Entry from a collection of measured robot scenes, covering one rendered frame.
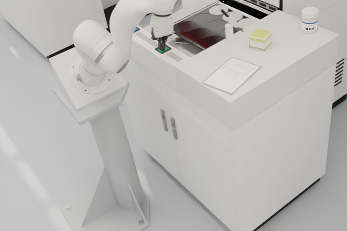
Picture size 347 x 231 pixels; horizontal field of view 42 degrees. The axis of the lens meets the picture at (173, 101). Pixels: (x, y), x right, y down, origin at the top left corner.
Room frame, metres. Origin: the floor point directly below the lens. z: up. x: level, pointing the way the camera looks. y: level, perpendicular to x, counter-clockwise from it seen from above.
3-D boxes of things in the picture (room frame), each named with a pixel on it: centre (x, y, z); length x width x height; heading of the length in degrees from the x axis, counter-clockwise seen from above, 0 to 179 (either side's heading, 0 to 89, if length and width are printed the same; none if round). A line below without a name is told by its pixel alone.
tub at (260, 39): (1.63, -0.41, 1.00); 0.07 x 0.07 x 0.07; 48
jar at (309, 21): (1.69, -0.64, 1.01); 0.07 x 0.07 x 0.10
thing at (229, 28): (1.72, -0.31, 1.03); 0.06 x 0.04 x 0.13; 120
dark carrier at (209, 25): (1.99, -0.28, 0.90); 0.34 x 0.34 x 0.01; 30
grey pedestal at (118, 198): (1.69, 0.44, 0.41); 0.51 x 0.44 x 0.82; 117
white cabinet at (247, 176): (1.87, -0.23, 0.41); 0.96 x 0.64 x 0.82; 30
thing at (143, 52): (1.86, 0.07, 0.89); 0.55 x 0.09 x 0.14; 30
